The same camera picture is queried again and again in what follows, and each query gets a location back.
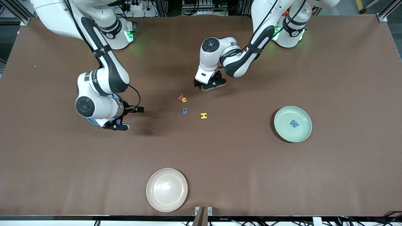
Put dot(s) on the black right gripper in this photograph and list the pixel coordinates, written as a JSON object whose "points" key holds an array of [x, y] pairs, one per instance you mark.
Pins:
{"points": [[128, 109]]}

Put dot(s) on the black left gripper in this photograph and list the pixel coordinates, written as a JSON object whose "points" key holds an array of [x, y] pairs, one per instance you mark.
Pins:
{"points": [[217, 76]]}

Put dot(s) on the yellow capital letter H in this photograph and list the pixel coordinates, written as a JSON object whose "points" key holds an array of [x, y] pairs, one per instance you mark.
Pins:
{"points": [[203, 115]]}

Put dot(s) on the blue capital letter W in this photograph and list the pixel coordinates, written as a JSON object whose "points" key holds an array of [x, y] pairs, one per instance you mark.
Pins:
{"points": [[294, 123]]}

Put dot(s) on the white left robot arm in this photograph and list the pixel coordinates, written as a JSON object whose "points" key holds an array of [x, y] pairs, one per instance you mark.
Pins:
{"points": [[210, 62]]}

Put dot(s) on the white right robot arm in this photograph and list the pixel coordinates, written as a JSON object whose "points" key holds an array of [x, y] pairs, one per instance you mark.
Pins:
{"points": [[100, 108]]}

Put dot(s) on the blue plate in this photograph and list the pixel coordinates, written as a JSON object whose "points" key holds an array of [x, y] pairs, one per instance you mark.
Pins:
{"points": [[91, 121]]}

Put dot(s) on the black equipment rack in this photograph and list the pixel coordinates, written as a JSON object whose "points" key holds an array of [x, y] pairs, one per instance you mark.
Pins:
{"points": [[204, 6]]}

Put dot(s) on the beige plate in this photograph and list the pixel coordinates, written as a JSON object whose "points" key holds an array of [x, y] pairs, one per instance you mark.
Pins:
{"points": [[167, 190]]}

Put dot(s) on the pale green plate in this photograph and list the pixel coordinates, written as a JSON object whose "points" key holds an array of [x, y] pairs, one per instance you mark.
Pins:
{"points": [[293, 131]]}

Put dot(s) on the white power strip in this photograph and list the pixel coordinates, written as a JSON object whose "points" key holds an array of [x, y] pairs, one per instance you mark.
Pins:
{"points": [[141, 8]]}

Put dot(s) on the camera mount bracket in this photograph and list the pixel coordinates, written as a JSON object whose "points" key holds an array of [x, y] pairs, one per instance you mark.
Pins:
{"points": [[202, 216]]}

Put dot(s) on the yellow black striped post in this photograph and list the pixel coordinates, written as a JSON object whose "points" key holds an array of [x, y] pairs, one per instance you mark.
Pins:
{"points": [[361, 6]]}

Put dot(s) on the aluminium corner bracket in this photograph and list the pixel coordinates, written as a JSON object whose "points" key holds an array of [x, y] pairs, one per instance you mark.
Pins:
{"points": [[382, 18]]}

